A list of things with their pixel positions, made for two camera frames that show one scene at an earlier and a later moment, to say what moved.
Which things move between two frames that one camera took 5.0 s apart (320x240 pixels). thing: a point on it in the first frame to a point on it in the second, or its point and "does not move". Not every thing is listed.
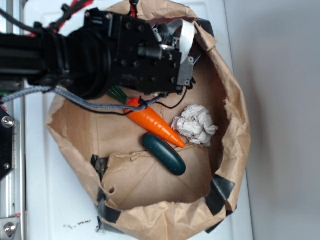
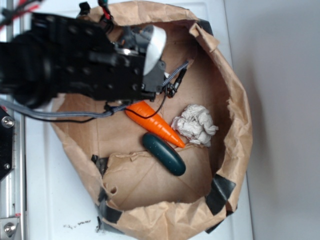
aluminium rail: (12, 187) does not move
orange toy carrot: (148, 116) does not move
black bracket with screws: (6, 143) does not move
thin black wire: (173, 107) to (92, 119)
